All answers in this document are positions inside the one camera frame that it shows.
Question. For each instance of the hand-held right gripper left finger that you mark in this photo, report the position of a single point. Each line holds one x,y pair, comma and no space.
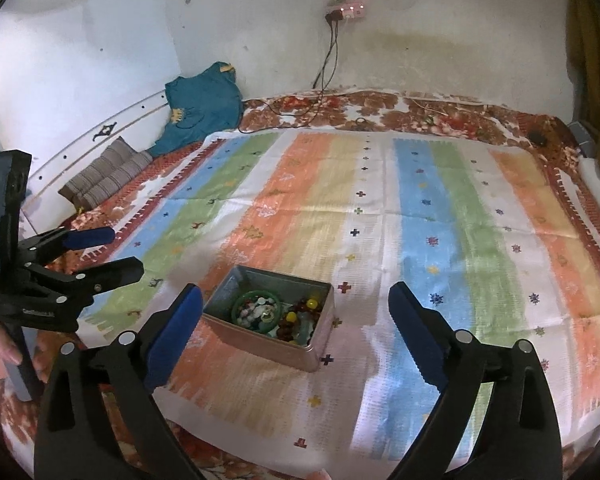
175,340

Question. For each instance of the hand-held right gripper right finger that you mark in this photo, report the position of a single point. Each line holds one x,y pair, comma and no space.
420,335

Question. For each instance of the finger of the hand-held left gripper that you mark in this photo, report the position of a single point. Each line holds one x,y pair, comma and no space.
92,236
115,270

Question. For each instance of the metal tin box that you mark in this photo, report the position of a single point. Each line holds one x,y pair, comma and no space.
260,345

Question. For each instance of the green bangle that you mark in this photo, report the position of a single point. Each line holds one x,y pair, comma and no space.
255,292

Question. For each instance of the striped folded cloth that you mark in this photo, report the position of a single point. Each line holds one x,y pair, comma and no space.
105,170

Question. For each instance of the white bed headboard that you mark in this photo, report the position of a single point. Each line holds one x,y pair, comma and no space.
80,140

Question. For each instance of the striped colourful cloth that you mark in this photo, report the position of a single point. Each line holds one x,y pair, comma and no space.
430,220

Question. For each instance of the teal garment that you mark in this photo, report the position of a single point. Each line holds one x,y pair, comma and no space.
200,105

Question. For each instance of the small black object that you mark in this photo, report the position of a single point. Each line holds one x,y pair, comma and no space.
537,138

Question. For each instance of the white pillow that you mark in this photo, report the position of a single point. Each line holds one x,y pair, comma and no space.
597,180

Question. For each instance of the yellow curtain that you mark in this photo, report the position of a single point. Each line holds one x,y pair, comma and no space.
595,60

